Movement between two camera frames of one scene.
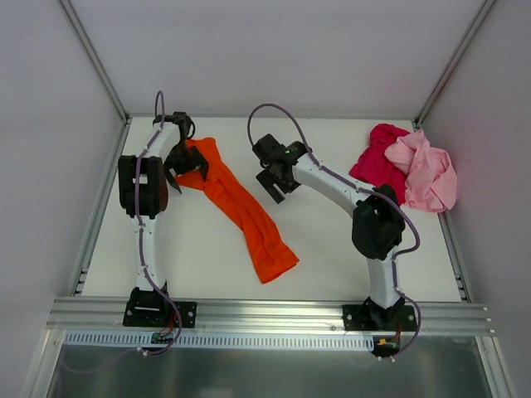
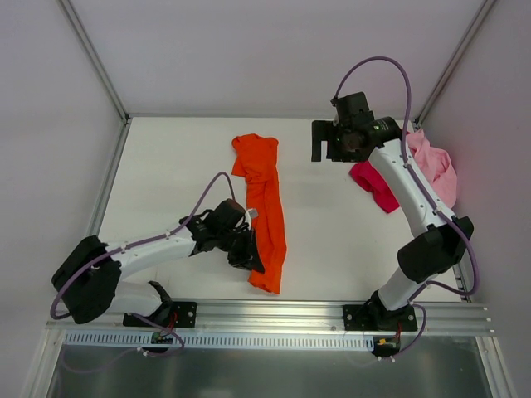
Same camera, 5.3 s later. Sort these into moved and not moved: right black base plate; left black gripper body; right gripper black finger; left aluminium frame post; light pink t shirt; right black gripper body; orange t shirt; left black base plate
Moved: left black gripper body; orange t shirt; right gripper black finger; right black gripper body
Not moved: left aluminium frame post; right black base plate; light pink t shirt; left black base plate
